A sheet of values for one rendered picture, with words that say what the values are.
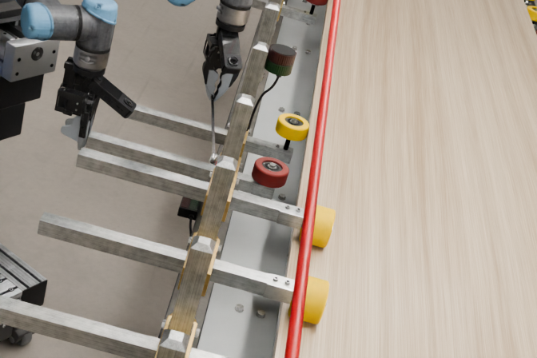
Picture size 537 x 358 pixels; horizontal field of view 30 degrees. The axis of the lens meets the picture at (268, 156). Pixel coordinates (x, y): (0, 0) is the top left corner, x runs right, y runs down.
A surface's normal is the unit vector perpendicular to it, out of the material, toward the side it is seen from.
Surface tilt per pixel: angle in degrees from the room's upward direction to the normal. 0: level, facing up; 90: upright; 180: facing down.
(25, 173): 0
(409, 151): 0
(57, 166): 0
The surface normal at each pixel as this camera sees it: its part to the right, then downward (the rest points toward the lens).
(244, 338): 0.25, -0.84
